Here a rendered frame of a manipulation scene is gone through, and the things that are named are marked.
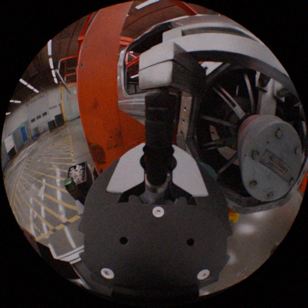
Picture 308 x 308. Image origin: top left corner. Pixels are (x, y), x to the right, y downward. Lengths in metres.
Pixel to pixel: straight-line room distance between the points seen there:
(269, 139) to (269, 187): 0.07
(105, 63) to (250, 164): 0.48
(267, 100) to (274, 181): 0.20
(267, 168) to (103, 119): 0.46
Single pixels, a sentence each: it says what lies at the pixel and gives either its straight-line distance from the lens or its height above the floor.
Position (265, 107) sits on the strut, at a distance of 0.31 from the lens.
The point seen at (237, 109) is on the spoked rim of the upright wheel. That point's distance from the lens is 0.39.
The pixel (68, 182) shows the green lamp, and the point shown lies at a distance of 0.42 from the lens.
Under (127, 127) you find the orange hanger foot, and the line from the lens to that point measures 0.46.
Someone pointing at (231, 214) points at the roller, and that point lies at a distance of 0.51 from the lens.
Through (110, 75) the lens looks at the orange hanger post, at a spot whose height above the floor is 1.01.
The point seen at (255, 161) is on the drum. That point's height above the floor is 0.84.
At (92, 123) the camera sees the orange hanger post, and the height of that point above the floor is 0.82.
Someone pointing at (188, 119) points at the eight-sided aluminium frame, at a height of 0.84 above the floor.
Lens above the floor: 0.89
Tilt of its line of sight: 32 degrees down
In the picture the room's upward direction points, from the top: 2 degrees clockwise
